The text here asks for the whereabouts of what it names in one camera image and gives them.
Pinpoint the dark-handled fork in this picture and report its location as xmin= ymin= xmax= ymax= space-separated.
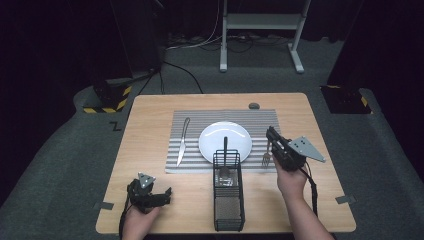
xmin=261 ymin=139 xmax=272 ymax=168

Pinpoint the white floor cable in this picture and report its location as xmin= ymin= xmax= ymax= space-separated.
xmin=165 ymin=0 xmax=224 ymax=52

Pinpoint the silver table knife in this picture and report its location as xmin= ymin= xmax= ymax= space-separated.
xmin=175 ymin=116 xmax=192 ymax=167

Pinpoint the hand-held gripper cable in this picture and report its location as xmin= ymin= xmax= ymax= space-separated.
xmin=118 ymin=194 xmax=132 ymax=240
xmin=299 ymin=161 xmax=320 ymax=218

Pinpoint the black upright panel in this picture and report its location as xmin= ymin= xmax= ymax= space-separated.
xmin=109 ymin=0 xmax=165 ymax=80

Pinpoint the black yellow striped base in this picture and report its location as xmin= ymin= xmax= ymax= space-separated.
xmin=82 ymin=79 xmax=133 ymax=115
xmin=319 ymin=84 xmax=373 ymax=115

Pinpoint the left hand-held gripper cable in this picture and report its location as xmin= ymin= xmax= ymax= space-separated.
xmin=118 ymin=194 xmax=132 ymax=240

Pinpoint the right hand-held gripper cable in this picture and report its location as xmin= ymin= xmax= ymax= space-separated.
xmin=299 ymin=161 xmax=320 ymax=218

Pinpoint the grey tape strip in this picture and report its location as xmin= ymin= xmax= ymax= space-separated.
xmin=93 ymin=201 xmax=115 ymax=211
xmin=335 ymin=194 xmax=357 ymax=205

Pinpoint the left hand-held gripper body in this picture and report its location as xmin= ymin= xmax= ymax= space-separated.
xmin=126 ymin=171 xmax=167 ymax=215

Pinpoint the white round plate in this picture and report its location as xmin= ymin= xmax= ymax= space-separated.
xmin=198 ymin=120 xmax=253 ymax=165

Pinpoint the black floor cable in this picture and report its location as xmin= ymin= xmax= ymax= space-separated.
xmin=162 ymin=60 xmax=205 ymax=95

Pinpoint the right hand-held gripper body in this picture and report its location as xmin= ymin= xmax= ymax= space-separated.
xmin=273 ymin=135 xmax=327 ymax=173

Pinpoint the black wire cutlery holder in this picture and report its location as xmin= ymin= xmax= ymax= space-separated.
xmin=212 ymin=149 xmax=246 ymax=233

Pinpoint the dark-handled spoon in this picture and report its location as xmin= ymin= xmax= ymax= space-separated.
xmin=219 ymin=136 xmax=232 ymax=179

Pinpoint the grey striped placemat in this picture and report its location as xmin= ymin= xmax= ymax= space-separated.
xmin=164 ymin=109 xmax=291 ymax=175

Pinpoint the person's left hand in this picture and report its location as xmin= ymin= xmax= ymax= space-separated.
xmin=121 ymin=205 xmax=162 ymax=240

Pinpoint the white metal stand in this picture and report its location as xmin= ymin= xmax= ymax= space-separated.
xmin=218 ymin=0 xmax=313 ymax=75

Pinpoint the person's right hand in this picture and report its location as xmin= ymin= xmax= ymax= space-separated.
xmin=273 ymin=155 xmax=310 ymax=202

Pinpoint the bundle of dark floor cables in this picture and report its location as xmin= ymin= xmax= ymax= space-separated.
xmin=226 ymin=32 xmax=292 ymax=54

